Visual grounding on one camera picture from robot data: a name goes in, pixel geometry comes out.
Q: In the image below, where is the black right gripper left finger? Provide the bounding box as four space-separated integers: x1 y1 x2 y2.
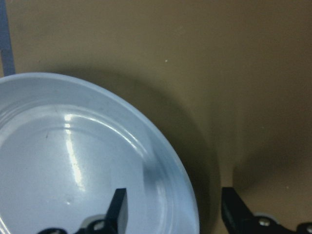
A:
80 188 128 234

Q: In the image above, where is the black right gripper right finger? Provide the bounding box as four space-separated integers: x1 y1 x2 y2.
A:
221 187 312 234

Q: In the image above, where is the blue plate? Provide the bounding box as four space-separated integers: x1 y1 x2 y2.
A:
0 73 199 234

